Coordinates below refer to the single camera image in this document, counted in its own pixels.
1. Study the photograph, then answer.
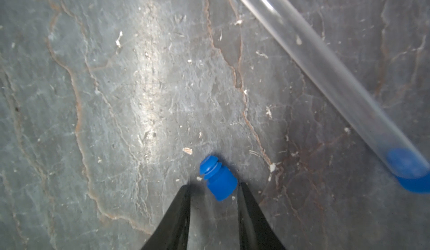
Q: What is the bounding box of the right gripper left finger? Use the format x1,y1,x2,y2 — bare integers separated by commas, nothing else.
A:
141,185,191,250

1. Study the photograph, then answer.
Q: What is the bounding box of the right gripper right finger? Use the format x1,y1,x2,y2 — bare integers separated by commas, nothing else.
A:
237,182,285,250

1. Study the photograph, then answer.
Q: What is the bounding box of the blue stopper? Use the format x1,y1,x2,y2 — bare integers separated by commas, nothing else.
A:
199,156,238,201
386,148,430,194

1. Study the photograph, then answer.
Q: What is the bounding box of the clear test tube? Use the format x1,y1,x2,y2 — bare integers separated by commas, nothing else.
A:
241,0,429,174

